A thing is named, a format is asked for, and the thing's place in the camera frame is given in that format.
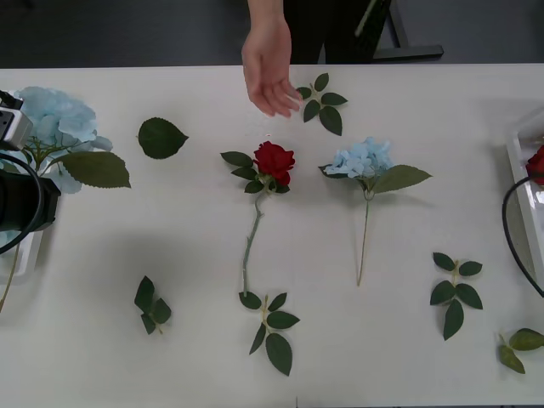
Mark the person's hand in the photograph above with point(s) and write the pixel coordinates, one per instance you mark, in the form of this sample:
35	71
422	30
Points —
265	64

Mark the left arm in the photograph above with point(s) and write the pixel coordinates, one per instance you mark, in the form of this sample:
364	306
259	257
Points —
19	204

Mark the person's forearm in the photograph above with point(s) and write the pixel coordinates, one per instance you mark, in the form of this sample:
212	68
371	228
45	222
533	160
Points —
265	8

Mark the person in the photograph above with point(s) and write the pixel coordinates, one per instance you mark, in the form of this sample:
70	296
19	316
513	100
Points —
306	34

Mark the green five-leaf twig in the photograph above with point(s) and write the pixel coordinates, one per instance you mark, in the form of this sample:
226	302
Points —
330	117
454	316
278	353

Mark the red rose with long stem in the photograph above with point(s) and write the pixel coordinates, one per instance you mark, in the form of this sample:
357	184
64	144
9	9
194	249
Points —
274	161

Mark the pale green stem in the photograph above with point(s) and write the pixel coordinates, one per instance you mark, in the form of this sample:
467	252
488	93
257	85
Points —
364	19

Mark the single large green leaf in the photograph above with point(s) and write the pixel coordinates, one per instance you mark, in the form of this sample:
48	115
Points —
159	138

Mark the small pale blue flower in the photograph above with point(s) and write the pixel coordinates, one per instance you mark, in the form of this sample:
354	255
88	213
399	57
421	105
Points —
361	159

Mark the large pale blue flower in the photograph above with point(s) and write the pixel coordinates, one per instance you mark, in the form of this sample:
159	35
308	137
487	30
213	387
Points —
55	110

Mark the small green leaf twig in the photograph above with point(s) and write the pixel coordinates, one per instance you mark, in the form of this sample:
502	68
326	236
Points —
146	295

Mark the yellowish green leaf twig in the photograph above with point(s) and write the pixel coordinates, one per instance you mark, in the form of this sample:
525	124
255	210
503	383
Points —
527	339

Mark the black desk frame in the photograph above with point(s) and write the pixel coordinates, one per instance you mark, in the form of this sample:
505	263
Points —
408	52

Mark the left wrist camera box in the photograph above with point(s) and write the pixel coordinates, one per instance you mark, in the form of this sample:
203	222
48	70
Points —
13	125

